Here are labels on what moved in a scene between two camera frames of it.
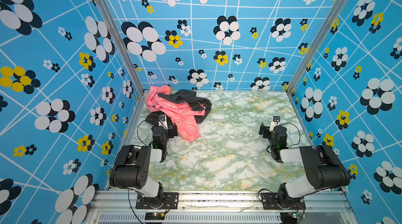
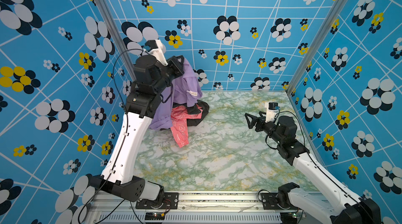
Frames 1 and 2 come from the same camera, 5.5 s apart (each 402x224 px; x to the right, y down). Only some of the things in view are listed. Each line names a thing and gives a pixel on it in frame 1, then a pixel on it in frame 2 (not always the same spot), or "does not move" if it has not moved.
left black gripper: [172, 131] → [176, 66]
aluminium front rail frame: [321, 207] does not move
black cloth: [183, 96] → [193, 110]
